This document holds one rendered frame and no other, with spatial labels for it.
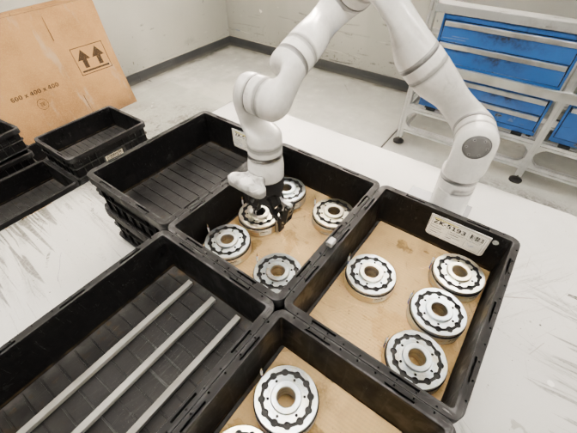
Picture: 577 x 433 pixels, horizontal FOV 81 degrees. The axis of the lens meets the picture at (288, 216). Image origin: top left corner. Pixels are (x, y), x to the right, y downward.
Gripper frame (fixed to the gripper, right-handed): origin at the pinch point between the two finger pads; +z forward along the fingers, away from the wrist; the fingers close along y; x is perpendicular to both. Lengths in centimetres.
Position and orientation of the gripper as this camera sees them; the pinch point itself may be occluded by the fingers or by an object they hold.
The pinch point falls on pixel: (269, 221)
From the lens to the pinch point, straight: 81.4
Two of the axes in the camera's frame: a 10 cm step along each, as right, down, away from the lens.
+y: -8.0, -4.2, 4.3
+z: 0.0, 7.1, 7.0
